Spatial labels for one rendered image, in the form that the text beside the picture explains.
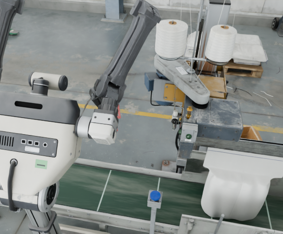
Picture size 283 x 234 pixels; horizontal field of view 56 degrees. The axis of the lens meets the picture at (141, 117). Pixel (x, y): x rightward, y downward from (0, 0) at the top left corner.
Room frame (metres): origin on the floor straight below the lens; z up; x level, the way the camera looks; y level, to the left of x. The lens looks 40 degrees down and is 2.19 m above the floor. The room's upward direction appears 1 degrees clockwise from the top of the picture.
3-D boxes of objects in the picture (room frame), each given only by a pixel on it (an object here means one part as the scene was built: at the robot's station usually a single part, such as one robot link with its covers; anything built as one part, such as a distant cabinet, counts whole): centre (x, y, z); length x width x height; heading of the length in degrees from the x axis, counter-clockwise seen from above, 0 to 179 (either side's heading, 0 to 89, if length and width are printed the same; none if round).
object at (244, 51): (3.86, -1.60, 0.32); 0.66 x 0.43 x 0.15; 78
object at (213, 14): (1.52, -0.41, 0.88); 0.12 x 0.11 x 1.74; 171
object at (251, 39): (4.27, -1.67, 0.32); 0.68 x 0.45 x 0.15; 81
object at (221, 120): (1.08, -0.37, 1.21); 0.30 x 0.25 x 0.30; 81
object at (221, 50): (1.30, -0.40, 1.61); 0.15 x 0.14 x 0.17; 81
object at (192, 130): (0.95, -0.24, 1.28); 0.08 x 0.05 x 0.09; 81
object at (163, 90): (1.40, -0.22, 1.23); 0.28 x 0.07 x 0.16; 81
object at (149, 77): (1.46, -0.06, 1.25); 0.10 x 0.08 x 0.12; 16
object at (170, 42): (1.34, -0.15, 1.61); 0.17 x 0.17 x 0.17
